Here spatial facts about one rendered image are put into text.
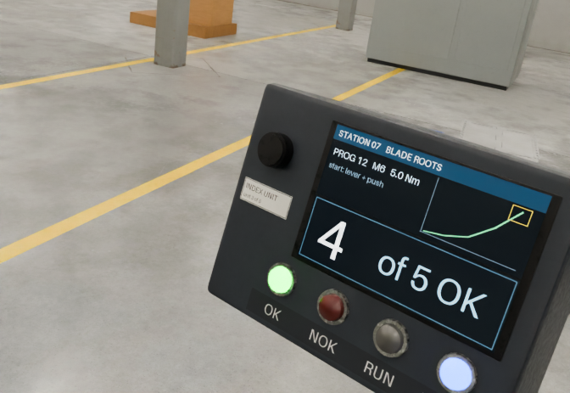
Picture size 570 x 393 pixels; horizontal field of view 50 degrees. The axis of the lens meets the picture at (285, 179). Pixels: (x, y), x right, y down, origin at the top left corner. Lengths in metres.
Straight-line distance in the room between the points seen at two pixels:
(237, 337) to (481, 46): 5.96
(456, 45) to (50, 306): 6.21
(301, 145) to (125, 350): 1.81
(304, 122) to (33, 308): 2.05
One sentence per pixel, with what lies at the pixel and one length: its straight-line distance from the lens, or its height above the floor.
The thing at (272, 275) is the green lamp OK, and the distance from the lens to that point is 0.49.
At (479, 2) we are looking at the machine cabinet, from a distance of 7.71.
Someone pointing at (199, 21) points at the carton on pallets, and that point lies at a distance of 8.34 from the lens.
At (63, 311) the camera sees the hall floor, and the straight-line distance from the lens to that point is 2.44.
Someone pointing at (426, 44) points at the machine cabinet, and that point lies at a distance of 7.86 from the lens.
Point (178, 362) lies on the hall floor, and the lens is 2.19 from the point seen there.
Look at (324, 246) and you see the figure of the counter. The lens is 0.47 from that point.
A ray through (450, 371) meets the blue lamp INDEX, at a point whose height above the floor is 1.12.
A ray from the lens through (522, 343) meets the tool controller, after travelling 0.42.
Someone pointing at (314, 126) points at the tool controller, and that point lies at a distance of 0.48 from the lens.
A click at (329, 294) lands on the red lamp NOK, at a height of 1.13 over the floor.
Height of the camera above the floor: 1.37
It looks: 21 degrees down
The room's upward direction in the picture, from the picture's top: 8 degrees clockwise
